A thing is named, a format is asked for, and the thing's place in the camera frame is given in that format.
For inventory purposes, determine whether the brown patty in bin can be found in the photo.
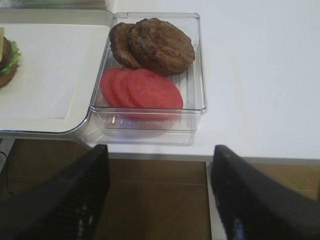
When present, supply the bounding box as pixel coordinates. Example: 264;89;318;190
138;18;195;73
127;18;167;76
109;22;142;69

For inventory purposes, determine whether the middle brown patty in bin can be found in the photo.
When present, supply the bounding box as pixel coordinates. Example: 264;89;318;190
127;18;167;76

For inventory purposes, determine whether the clear bin patties and tomato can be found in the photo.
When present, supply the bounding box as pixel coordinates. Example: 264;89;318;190
82;12;208;146

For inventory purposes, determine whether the left brown patty in bin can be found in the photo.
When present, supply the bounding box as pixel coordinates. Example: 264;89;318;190
109;22;142;69

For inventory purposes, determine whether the bottom bun of burger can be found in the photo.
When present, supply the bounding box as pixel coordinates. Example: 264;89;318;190
0;63;19;88

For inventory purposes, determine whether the right red tomato slice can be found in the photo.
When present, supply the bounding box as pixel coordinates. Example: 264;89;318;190
120;68;184;121

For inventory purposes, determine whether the white serving tray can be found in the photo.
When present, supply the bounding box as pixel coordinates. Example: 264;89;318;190
0;8;113;133

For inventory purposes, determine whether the green lettuce leaf on burger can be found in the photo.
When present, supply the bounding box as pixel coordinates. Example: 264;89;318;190
0;40;21;74

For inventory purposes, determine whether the left red tomato slice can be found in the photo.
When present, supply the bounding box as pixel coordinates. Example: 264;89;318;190
100;67;123;107

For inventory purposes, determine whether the brown burger patty on stack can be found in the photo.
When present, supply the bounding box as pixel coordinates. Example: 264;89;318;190
0;37;13;70

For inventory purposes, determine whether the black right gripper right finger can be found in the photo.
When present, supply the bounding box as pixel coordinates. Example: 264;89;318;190
211;145;320;240

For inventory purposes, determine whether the middle red tomato slice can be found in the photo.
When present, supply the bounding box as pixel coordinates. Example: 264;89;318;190
111;68;137;108

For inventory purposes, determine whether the red tomato slice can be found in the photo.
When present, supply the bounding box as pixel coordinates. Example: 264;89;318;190
111;68;137;108
120;68;184;121
100;67;123;107

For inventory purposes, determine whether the top brown patty in bin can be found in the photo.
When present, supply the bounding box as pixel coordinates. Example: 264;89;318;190
138;18;195;73

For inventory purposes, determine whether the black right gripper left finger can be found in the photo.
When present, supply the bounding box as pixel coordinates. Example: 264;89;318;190
0;144;110;240

